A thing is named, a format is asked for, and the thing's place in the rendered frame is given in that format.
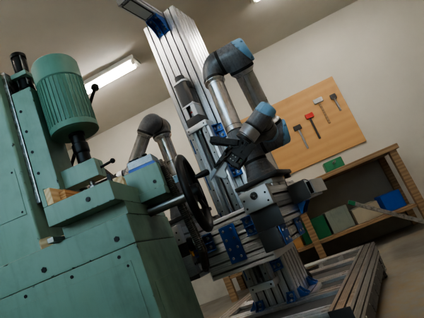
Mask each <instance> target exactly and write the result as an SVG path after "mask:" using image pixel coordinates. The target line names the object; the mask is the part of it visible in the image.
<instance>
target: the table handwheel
mask: <svg viewBox="0 0 424 318"><path fill-rule="evenodd" d="M174 163H175V170H176V173H177V177H178V180H179V183H180V186H181V189H182V192H181V193H180V194H177V195H175V196H172V197H170V198H168V199H166V200H163V201H161V202H159V203H156V204H154V205H152V206H149V207H147V211H148V214H149V215H150V216H151V217H152V216H155V215H157V214H159V213H161V212H164V211H166V210H168V209H170V208H173V207H175V206H178V205H180V204H182V203H185V202H187V203H188V205H189V207H190V209H191V211H192V213H193V215H194V217H195V219H196V221H197V222H198V224H199V226H200V227H201V228H202V229H203V230H204V231H205V232H211V231H212V230H213V219H212V215H211V211H210V208H209V205H208V202H207V200H206V197H205V195H204V192H203V189H202V187H201V185H200V183H199V181H198V179H196V178H195V173H194V171H193V169H192V167H191V165H190V163H189V162H188V161H187V159H186V158H185V157H184V156H183V155H177V156H176V157H175V160H174ZM198 202H199V203H200V205H201V207H202V210H203V213H202V212H201V210H200V208H199V205H198ZM203 214H204V215H203Z"/></svg>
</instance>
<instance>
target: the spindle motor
mask: <svg viewBox="0 0 424 318"><path fill-rule="evenodd" d="M31 72H32V76H33V80H34V83H35V87H36V89H37V93H38V97H39V99H40V103H41V106H42V110H43V112H44V115H45V120H46V122H47V126H48V128H49V132H50V136H51V139H52V140H53V141H55V142H57V143H62V144H67V143H71V140H70V139H69V138H68V135H69V134H70V133H72V132H75V131H84V132H85V139H88V138H90V137H92V136H93V135H94V134H96V133H97V132H98V130H99V125H98V122H97V119H96V117H95V113H94V111H93V107H92V106H91V102H90V99H89V96H88V93H87V90H86V87H85V84H84V81H83V78H82V75H81V72H80V69H79V67H78V63H77V62H76V60H75V59H73V58H72V57H71V56H69V55H67V54H61V53H53V54H47V55H44V56H42V57H39V58H38V59H37V60H36V61H35V62H34V63H33V65H32V68H31Z"/></svg>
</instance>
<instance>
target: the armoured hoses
mask: <svg viewBox="0 0 424 318"><path fill-rule="evenodd" d="M156 162H157V163H159V164H160V167H161V170H162V172H163V175H164V178H165V180H166V181H167V184H168V188H169V189H170V192H171V195H172V196H175V195H177V194H180V192H179V189H178V187H177V184H176V183H175V181H174V178H172V175H171V173H170V170H169V168H168V166H167V163H166V161H163V160H162V159H159V160H157V161H156ZM177 207H178V209H179V211H180V214H181V216H182V218H183V220H184V223H185V225H186V227H187V229H188V230H189V233H190V235H191V237H192V239H193V242H194V244H195V246H196V248H197V251H198V253H199V258H200V261H201V266H202V269H203V272H208V270H209V259H208V251H207V248H206V246H205V243H204V241H203V239H202V237H201V236H200V234H199V231H198V229H197V227H196V224H195V222H194V221H193V219H192V216H191V215H190V212H189V210H188V208H187V206H186V204H185V203H182V204H180V205H178V206H177Z"/></svg>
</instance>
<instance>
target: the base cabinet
mask: <svg viewBox="0 0 424 318"><path fill-rule="evenodd" d="M0 318H204V316H203V313H202V310H201V308H200V305H199V302H198V300H197V297H196V294H195V291H194V289H193V286H192V283H191V280H190V278H189V275H188V273H187V270H186V267H185V264H184V261H183V259H182V256H181V254H180V250H179V248H178V245H177V243H176V240H175V237H171V238H163V239H158V240H150V241H145V242H137V243H134V244H131V245H128V246H127V247H124V248H122V249H119V250H117V251H115V252H112V253H110V254H107V255H106V256H103V257H100V258H98V259H95V260H94V261H91V262H88V263H86V264H84V265H82V266H79V267H77V268H74V269H72V270H70V271H67V272H65V273H62V274H60V275H58V276H55V277H53V278H51V279H49V280H46V281H43V282H41V283H39V284H37V285H34V286H32V287H29V288H27V289H25V290H22V291H20V292H18V293H15V294H13V295H10V296H8V297H6V298H4V299H1V300H0Z"/></svg>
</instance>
